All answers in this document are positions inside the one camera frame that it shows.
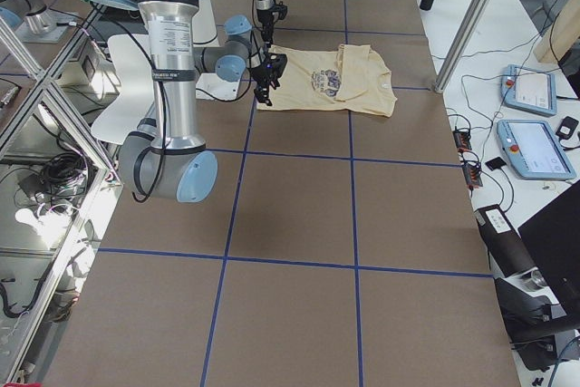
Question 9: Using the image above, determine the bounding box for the orange black usb hub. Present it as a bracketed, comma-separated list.
[452, 129, 472, 153]
[462, 160, 483, 190]

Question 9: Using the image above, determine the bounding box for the beige long-sleeve graphic t-shirt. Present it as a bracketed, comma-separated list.
[256, 44, 397, 117]

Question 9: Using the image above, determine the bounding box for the blue teach pendant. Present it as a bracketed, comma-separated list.
[500, 64, 557, 117]
[497, 120, 576, 181]

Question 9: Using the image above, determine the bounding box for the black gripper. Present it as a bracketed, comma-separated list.
[254, 0, 288, 47]
[251, 53, 287, 107]

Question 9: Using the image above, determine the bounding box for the upper blue teach pendant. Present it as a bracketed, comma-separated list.
[500, 64, 557, 117]

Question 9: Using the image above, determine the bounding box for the aluminium frame post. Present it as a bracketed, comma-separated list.
[433, 0, 490, 94]

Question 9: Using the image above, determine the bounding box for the lower blue teach pendant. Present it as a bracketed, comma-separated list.
[497, 120, 576, 181]

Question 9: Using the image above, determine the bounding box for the black monitor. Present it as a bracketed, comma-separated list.
[518, 183, 579, 312]

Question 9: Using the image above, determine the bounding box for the white chair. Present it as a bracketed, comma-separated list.
[91, 34, 154, 145]

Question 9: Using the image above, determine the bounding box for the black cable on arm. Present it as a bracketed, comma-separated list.
[58, 15, 266, 203]

